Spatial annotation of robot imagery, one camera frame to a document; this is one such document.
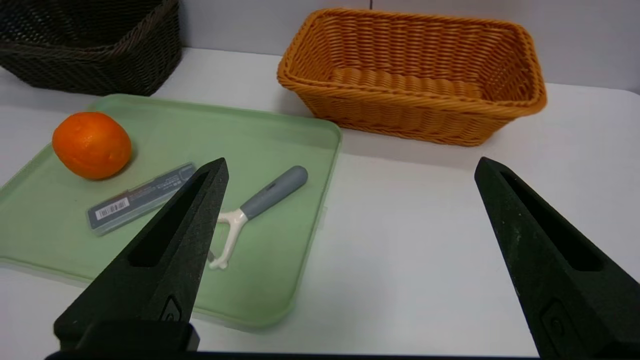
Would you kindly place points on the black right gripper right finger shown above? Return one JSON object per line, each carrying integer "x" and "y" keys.
{"x": 545, "y": 280}

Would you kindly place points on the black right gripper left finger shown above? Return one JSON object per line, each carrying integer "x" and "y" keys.
{"x": 170, "y": 275}

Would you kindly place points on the orange fruit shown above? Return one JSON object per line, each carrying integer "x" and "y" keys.
{"x": 92, "y": 145}

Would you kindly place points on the orange wicker basket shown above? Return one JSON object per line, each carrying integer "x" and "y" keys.
{"x": 410, "y": 112}

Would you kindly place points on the dark brown wicker basket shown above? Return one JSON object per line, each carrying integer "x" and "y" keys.
{"x": 90, "y": 65}

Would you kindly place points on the clear grey plastic case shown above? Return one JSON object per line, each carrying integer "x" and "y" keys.
{"x": 130, "y": 205}

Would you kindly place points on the green plastic tray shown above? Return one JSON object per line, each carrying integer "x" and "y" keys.
{"x": 280, "y": 145}

